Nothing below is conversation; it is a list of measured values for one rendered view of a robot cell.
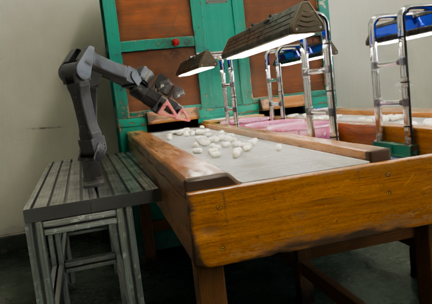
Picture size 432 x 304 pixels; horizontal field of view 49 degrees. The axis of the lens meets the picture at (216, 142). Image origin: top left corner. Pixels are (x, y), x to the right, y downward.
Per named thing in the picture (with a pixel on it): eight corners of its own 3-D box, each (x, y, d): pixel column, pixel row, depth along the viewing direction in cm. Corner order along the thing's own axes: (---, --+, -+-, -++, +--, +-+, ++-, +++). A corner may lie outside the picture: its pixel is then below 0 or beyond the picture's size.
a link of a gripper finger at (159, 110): (179, 109, 195) (159, 96, 193) (182, 109, 188) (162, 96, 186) (170, 123, 195) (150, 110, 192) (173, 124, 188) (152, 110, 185)
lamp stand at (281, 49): (284, 137, 233) (275, 45, 229) (269, 135, 252) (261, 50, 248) (319, 133, 238) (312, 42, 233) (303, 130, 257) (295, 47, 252)
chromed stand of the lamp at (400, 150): (411, 159, 139) (400, 3, 135) (373, 153, 159) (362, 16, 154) (466, 150, 144) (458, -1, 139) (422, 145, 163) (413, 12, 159)
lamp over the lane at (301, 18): (292, 33, 106) (289, 0, 105) (221, 60, 166) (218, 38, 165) (325, 31, 108) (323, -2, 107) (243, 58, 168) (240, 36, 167)
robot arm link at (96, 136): (95, 153, 170) (72, 62, 163) (108, 153, 167) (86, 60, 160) (82, 159, 165) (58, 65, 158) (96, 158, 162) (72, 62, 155)
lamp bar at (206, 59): (200, 67, 200) (197, 50, 199) (175, 76, 260) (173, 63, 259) (218, 65, 201) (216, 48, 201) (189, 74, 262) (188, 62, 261)
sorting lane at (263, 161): (242, 191, 99) (242, 182, 99) (148, 137, 274) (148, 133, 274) (371, 171, 106) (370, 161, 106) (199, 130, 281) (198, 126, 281)
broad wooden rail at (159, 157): (193, 267, 98) (183, 178, 96) (130, 164, 273) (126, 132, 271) (249, 256, 101) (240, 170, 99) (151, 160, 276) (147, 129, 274)
